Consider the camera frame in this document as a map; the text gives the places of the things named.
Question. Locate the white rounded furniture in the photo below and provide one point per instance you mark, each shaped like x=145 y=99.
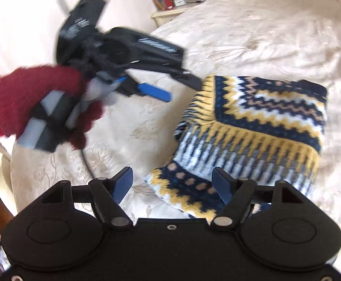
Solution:
x=2 y=175

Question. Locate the small wooden picture frame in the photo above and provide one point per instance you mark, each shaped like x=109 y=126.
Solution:
x=159 y=3

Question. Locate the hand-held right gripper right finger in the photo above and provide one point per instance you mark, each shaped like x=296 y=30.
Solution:
x=220 y=186

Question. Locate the small red box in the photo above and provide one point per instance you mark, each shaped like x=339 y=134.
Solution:
x=168 y=1

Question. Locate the small silver desk clock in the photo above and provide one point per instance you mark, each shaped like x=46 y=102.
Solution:
x=179 y=1

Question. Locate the person's left hand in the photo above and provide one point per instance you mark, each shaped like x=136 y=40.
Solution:
x=27 y=93

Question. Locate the cream nightstand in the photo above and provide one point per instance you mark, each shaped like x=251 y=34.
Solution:
x=166 y=16

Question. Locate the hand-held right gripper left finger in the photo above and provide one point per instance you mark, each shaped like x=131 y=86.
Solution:
x=123 y=186

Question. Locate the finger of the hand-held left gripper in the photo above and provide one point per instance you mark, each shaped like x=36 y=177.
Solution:
x=191 y=80
x=156 y=90

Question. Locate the cream embroidered bedspread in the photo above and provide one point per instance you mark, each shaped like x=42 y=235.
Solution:
x=261 y=29

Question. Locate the navy yellow patterned knit sweater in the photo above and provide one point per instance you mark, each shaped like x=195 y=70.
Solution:
x=246 y=128

